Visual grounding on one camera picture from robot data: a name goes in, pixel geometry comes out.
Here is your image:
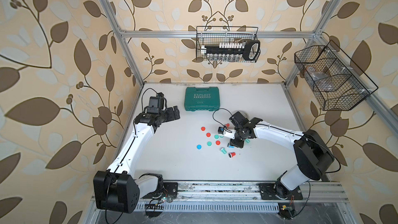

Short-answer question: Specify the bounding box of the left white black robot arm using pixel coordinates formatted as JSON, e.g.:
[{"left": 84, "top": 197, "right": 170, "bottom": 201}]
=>
[{"left": 93, "top": 106, "right": 180, "bottom": 213}]

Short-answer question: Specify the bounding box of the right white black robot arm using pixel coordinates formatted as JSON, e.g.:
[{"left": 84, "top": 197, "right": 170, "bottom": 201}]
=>
[{"left": 218, "top": 112, "right": 335, "bottom": 200}]

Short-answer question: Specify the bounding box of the red stamp bottom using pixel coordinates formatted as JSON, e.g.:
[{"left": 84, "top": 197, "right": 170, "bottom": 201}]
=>
[{"left": 228, "top": 152, "right": 236, "bottom": 158}]

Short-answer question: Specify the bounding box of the clear tape roll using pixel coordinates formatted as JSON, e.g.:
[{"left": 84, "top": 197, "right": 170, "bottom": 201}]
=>
[{"left": 239, "top": 111, "right": 249, "bottom": 119}]

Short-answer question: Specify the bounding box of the green plastic tool case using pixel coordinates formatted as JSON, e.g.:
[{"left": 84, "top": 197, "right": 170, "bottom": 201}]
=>
[{"left": 184, "top": 87, "right": 220, "bottom": 112}]

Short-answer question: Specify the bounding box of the black white tool in basket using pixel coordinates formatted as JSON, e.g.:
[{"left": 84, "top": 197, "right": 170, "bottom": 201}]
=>
[{"left": 199, "top": 40, "right": 261, "bottom": 63}]

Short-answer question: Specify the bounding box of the plastic bag in basket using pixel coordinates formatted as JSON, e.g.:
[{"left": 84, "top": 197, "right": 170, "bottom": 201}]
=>
[{"left": 307, "top": 66, "right": 334, "bottom": 91}]

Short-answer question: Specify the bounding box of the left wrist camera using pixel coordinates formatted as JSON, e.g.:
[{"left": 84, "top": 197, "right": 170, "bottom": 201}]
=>
[{"left": 147, "top": 92, "right": 165, "bottom": 114}]

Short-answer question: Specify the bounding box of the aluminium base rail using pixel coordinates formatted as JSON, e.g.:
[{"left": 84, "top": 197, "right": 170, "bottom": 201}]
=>
[{"left": 90, "top": 180, "right": 350, "bottom": 214}]

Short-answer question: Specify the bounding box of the centre black wire basket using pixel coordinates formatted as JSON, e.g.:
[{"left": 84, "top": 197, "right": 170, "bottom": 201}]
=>
[{"left": 195, "top": 26, "right": 261, "bottom": 64}]

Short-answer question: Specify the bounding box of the black wire basket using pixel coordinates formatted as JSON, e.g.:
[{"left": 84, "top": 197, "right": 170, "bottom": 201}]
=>
[
  {"left": 294, "top": 40, "right": 379, "bottom": 111},
  {"left": 195, "top": 26, "right": 261, "bottom": 64}
]

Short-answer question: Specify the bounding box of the right black wire basket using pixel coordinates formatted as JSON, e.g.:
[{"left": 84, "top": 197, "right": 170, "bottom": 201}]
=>
[{"left": 294, "top": 40, "right": 379, "bottom": 111}]

